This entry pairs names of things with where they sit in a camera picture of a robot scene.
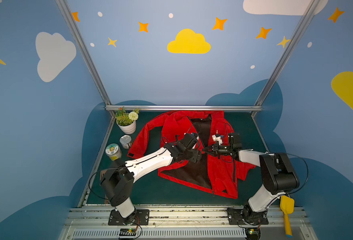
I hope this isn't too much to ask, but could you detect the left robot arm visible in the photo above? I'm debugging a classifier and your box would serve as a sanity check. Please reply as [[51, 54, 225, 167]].
[[100, 133, 201, 222]]

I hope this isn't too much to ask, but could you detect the right controller board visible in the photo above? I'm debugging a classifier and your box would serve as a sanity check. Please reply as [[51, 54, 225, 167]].
[[245, 228, 261, 240]]

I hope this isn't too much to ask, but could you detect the red jacket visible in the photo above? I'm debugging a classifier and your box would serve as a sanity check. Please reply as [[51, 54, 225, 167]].
[[128, 111, 255, 199]]

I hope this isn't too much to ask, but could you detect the left controller board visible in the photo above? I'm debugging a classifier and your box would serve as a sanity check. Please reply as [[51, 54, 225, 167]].
[[118, 228, 139, 240]]

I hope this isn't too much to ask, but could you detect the green artificial plant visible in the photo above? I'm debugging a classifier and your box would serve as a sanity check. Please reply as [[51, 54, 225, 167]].
[[115, 107, 140, 127]]

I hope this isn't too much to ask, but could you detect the controller board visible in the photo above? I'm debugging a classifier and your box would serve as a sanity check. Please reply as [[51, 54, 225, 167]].
[[245, 228, 261, 240], [118, 228, 139, 240]]

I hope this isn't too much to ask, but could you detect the aluminium frame rail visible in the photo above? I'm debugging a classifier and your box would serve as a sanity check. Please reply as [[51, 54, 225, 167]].
[[105, 105, 262, 112]]

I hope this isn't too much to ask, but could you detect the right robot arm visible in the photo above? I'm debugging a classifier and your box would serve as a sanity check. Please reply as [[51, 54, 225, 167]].
[[203, 133, 300, 226]]

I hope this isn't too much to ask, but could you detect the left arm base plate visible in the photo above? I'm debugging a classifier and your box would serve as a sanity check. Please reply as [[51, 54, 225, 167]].
[[108, 209, 150, 226]]

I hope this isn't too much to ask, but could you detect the silver tin can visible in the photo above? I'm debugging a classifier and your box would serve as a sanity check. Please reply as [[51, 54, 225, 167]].
[[120, 135, 133, 150]]

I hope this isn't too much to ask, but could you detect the yellow toy shovel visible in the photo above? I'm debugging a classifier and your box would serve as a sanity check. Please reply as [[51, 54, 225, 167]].
[[280, 195, 294, 238]]

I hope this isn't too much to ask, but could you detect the white plant pot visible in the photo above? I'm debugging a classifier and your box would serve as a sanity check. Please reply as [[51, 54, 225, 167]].
[[118, 121, 137, 135]]

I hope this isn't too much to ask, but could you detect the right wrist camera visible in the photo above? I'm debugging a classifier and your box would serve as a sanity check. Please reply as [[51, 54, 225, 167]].
[[211, 134, 224, 145]]

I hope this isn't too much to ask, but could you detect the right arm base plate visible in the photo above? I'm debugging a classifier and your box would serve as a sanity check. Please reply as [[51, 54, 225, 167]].
[[226, 206, 268, 226]]

